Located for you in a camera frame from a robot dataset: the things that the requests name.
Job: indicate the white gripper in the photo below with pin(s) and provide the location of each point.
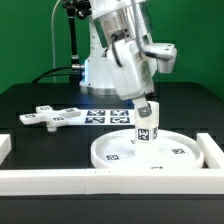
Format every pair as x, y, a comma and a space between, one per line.
133, 78

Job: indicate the white round table top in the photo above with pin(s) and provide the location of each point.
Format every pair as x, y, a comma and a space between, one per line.
170, 150

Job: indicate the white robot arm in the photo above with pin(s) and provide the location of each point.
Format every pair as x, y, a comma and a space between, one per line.
118, 64

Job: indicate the white marker sheet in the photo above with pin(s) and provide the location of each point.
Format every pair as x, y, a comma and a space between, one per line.
104, 117

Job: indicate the white cross-shaped table base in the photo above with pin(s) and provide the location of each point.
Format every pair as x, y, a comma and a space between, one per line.
52, 118

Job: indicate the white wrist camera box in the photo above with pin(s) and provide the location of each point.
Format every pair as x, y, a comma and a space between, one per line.
165, 55

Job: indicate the white fence right rail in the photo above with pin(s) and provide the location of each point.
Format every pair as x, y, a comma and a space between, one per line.
213, 155

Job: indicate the white fence rail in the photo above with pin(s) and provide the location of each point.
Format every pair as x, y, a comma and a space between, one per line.
5, 146
101, 181
213, 155

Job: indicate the black camera stand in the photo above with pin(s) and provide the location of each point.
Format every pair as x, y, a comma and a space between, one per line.
75, 9

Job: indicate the white fence left rail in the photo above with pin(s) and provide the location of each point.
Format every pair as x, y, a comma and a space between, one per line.
5, 146

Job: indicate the white fence front rail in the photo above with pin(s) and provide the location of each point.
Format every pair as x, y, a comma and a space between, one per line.
101, 181

